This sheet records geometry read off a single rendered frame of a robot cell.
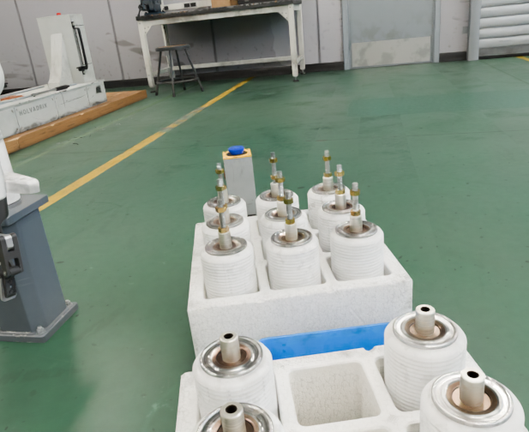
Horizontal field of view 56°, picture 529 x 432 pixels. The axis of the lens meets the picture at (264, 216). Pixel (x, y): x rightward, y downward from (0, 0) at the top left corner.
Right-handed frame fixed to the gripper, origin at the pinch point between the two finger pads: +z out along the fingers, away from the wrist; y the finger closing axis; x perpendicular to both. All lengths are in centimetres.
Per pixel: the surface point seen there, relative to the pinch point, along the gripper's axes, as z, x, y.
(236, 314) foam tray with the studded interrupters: 7.3, 26.0, 27.2
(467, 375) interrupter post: -6, 10, 66
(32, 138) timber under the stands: 24, 156, -230
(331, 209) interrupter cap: -6, 52, 32
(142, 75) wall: -3, 410, -389
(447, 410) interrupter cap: -3, 8, 65
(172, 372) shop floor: 24.6, 25.3, 12.9
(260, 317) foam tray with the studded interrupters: 8.1, 28.6, 30.4
